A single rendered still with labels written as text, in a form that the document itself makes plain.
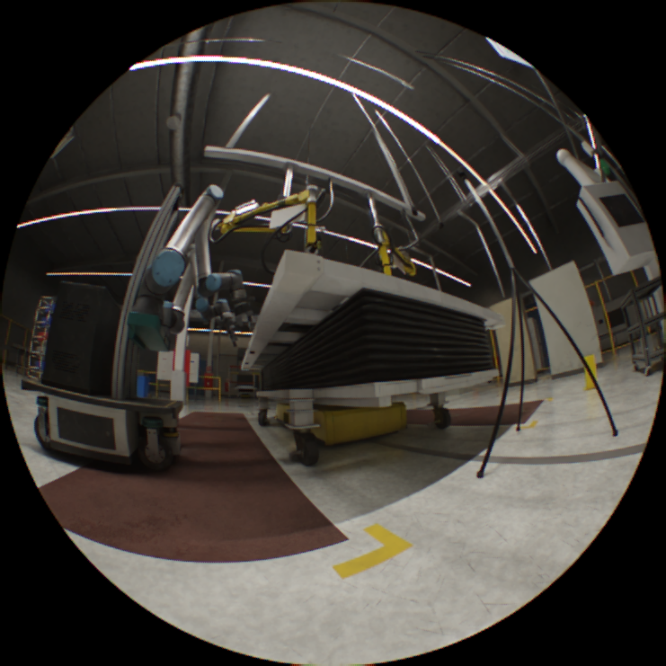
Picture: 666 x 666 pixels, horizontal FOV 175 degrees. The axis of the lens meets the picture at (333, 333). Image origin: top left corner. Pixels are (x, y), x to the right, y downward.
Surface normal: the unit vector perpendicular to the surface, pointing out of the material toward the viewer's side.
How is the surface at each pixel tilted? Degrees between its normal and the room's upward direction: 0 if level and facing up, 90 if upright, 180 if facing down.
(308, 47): 175
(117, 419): 90
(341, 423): 90
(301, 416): 90
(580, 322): 90
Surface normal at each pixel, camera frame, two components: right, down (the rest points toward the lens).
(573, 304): -0.90, -0.07
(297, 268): 0.44, -0.26
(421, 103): -0.02, 0.95
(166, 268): 0.86, -0.10
